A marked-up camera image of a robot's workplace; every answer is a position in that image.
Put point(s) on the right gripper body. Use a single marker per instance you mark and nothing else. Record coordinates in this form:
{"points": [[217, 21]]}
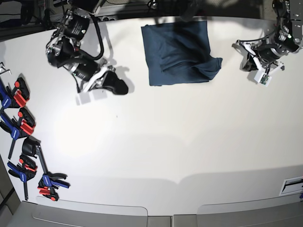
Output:
{"points": [[91, 76]]}

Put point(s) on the grey chair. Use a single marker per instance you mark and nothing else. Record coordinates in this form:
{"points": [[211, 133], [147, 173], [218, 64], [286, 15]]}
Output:
{"points": [[46, 213], [284, 211]]}

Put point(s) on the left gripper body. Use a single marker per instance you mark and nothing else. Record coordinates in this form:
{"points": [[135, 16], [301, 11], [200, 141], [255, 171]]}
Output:
{"points": [[266, 52]]}

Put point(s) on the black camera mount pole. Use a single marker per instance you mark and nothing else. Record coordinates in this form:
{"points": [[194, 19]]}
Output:
{"points": [[189, 9]]}

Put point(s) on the blue red bar clamp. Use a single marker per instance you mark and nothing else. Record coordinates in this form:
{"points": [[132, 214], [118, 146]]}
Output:
{"points": [[25, 171], [15, 98], [21, 128]]}

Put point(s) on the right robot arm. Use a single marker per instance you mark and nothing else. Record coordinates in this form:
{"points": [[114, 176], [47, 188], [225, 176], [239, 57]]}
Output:
{"points": [[64, 50]]}

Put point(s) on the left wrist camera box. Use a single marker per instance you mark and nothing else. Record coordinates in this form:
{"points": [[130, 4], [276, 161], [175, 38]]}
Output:
{"points": [[262, 78]]}

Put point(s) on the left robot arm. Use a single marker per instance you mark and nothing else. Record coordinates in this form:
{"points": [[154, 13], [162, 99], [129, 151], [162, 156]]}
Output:
{"points": [[286, 37]]}

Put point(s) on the long black bar clamp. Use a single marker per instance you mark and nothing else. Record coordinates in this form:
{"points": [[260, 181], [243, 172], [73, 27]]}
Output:
{"points": [[50, 182]]}

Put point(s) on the aluminium frame rail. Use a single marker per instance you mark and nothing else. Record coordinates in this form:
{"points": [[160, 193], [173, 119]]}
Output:
{"points": [[103, 13]]}

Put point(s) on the left grey chair back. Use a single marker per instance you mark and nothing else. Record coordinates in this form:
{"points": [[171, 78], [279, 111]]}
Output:
{"points": [[46, 213]]}

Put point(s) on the top blue red bar clamp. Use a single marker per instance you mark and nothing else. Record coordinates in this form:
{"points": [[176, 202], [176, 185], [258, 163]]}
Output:
{"points": [[15, 98]]}

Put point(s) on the dark blue T-shirt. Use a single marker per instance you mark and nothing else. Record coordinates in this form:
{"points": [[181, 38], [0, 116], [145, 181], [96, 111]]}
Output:
{"points": [[179, 53]]}

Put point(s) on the right grey chair back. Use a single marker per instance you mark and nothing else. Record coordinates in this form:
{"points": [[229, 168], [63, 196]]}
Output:
{"points": [[284, 211]]}

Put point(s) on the silver metal hook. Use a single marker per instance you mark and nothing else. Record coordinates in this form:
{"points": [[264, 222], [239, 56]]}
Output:
{"points": [[3, 69]]}

